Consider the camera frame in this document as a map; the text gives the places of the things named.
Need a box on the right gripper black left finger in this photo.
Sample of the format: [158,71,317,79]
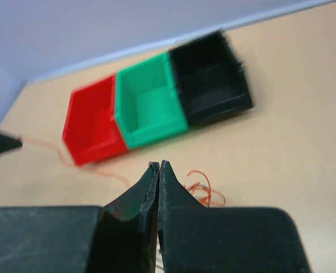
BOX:
[86,162,159,272]

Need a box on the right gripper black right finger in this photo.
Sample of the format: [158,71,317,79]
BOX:
[157,160,210,272]

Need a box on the orange wire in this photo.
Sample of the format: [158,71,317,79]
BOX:
[21,136,130,187]

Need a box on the green plastic bin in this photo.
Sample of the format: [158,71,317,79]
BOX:
[115,52,188,150]

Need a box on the red plastic bin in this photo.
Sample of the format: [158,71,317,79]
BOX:
[62,74,128,166]

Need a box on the black plastic bin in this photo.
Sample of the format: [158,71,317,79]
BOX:
[168,31,253,126]

